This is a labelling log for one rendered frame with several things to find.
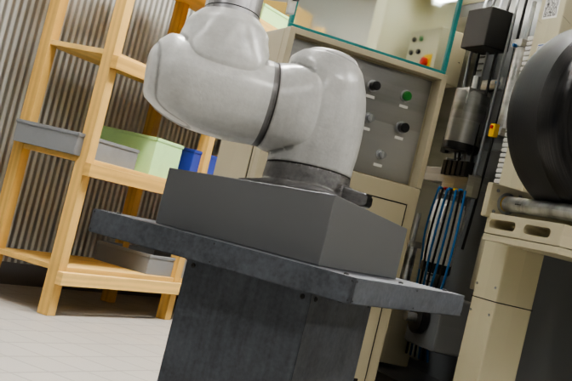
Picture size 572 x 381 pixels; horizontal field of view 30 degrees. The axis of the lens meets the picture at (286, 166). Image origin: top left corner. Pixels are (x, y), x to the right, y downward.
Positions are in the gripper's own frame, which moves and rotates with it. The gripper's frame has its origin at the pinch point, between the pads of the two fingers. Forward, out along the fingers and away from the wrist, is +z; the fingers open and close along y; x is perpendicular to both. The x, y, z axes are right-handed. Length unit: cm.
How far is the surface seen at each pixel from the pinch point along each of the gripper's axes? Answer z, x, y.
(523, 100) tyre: 12, 49, 53
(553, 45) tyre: -3, 58, 53
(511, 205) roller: 42, 58, 54
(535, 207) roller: 39, 51, 63
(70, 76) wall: 104, 203, -269
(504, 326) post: 79, 63, 60
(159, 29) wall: 79, 281, -278
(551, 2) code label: -12, 89, 37
